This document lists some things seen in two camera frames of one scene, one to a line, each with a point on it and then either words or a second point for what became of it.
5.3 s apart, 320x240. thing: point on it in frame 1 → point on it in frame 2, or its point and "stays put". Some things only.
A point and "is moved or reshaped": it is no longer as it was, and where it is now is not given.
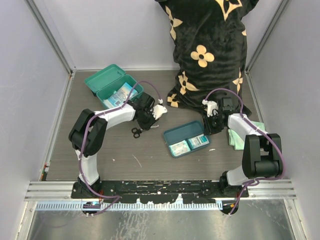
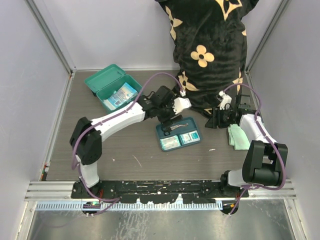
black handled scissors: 136,132 → 166,129
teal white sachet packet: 198,141 → 189,137
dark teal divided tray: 184,139 is moved or reshaped
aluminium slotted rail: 55,195 stays put
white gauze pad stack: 180,148 → 170,142
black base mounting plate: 152,192 stays put
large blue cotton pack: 120,97 stays put
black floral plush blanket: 210,49 stays put
